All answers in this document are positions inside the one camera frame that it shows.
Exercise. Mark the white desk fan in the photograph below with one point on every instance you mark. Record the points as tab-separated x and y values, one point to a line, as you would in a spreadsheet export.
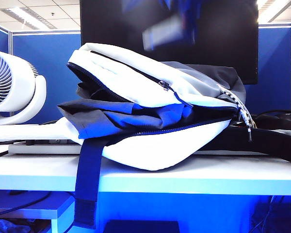
4	77

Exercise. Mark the white flat base board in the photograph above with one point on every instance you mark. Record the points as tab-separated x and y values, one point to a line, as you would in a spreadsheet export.
38	148

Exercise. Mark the silver partition post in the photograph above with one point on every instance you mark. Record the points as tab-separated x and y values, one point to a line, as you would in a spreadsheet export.
11	41

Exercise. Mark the white low shelf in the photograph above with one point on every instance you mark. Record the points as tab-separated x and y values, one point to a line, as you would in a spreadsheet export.
26	211

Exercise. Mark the white gray backpack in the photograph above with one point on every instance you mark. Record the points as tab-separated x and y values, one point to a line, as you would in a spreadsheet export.
160	145

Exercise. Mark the black box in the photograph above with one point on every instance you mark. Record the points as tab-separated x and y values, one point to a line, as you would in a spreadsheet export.
140	228

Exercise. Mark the gray metal bracket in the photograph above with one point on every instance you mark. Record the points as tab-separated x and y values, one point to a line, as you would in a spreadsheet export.
43	142

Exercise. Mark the black monitor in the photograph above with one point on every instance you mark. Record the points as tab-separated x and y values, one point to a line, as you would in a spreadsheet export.
111	24

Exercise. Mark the ceiling light panel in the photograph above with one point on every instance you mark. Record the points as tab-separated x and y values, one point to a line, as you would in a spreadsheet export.
29	18
279	11

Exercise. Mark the gray clothes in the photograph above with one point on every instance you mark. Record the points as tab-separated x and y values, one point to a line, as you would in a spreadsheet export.
111	119

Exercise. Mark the crumpled plastic bag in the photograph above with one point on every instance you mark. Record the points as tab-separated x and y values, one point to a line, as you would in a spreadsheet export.
9	227

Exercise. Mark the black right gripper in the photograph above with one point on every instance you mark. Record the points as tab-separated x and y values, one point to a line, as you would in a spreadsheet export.
165	31

